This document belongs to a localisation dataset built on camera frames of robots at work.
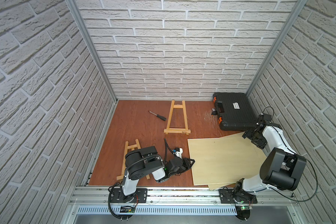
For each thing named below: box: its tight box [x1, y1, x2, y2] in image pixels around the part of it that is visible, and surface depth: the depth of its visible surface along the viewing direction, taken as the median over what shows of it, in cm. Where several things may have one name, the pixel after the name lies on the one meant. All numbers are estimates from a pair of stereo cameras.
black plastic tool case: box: [212, 91, 259, 132], surface depth 109 cm
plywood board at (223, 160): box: [187, 136, 263, 186], surface depth 89 cm
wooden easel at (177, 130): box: [163, 99, 191, 135], surface depth 94 cm
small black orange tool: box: [211, 107, 217, 117], surface depth 113 cm
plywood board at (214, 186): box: [207, 183, 237, 190], surface depth 79 cm
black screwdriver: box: [147, 110, 167, 121], surface depth 110 cm
